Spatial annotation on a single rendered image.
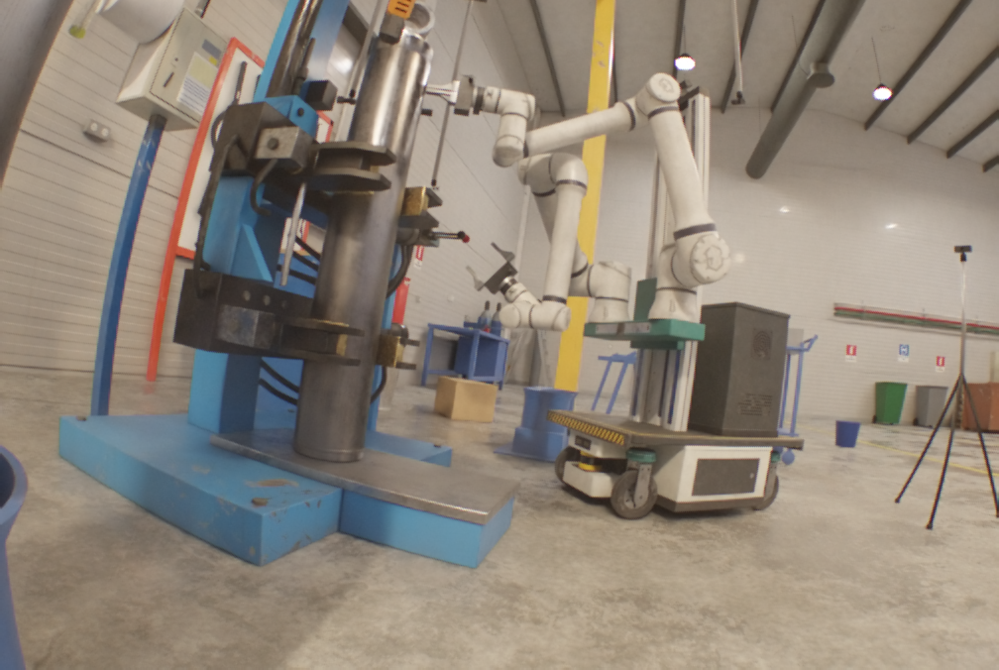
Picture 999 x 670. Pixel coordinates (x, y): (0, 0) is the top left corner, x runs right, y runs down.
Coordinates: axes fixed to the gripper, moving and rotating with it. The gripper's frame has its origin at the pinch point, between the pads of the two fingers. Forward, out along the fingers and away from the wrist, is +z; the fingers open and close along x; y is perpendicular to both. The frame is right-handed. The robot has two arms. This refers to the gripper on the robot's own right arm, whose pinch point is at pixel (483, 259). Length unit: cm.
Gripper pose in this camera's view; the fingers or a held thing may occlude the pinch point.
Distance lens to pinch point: 204.8
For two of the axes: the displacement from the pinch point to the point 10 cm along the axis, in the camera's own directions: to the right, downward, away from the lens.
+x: -7.3, 6.8, 0.7
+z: -6.5, -7.1, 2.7
